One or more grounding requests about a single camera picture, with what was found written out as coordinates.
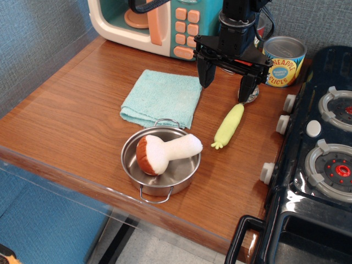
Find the orange microwave turntable plate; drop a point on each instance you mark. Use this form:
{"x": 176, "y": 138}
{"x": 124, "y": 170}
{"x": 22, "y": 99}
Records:
{"x": 139, "y": 21}

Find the black toy stove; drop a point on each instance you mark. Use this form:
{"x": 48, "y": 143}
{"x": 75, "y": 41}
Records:
{"x": 308, "y": 205}

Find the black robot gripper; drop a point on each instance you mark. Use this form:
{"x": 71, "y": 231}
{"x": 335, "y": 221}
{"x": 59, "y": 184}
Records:
{"x": 233, "y": 48}

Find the spoon with green handle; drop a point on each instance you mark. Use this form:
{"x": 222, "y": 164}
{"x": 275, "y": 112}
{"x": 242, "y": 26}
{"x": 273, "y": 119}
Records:
{"x": 231, "y": 122}

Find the toy microwave teal and cream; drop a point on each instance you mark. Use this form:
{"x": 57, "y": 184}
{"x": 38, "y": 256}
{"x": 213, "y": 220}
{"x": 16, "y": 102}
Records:
{"x": 172, "y": 27}

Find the plush mushroom toy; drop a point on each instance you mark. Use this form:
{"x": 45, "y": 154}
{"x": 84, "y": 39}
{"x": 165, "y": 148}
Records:
{"x": 153, "y": 154}

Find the pineapple slices can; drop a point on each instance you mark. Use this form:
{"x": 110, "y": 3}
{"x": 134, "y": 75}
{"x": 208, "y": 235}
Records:
{"x": 287, "y": 55}

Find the orange object at corner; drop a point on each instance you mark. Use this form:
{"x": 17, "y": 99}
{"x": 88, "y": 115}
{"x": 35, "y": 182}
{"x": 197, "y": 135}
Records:
{"x": 7, "y": 256}

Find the steel pot with handles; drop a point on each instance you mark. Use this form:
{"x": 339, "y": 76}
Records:
{"x": 178, "y": 175}

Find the light blue cloth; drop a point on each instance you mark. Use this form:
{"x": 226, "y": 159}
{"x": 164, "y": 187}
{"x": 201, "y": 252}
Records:
{"x": 162, "y": 96}

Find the tomato sauce can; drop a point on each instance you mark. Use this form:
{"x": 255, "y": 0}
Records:
{"x": 260, "y": 29}

